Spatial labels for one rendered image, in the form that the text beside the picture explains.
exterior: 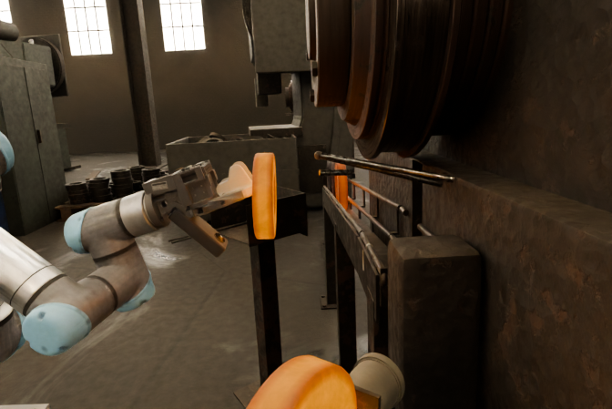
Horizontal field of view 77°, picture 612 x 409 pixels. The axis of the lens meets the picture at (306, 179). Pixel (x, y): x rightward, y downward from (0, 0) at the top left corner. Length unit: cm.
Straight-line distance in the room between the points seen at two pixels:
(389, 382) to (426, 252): 15
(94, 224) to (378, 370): 52
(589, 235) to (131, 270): 66
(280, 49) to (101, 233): 271
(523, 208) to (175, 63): 1094
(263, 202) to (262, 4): 282
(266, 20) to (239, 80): 755
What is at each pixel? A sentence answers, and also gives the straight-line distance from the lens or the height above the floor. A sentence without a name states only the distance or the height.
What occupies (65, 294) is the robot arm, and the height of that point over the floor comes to 72.
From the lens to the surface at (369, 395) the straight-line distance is 40.
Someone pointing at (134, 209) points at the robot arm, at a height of 82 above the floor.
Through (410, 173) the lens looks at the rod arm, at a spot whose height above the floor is 87.
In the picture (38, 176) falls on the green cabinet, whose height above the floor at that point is 47.
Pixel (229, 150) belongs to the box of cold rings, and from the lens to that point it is 309.
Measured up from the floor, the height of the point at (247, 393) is 1.
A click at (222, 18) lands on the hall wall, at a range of 1109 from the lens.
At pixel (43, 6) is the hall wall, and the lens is 1271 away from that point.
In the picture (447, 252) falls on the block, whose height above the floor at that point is 80.
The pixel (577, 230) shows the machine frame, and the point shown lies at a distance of 38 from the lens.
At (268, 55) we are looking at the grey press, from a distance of 328.
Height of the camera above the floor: 98
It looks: 11 degrees down
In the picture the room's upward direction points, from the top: 3 degrees counter-clockwise
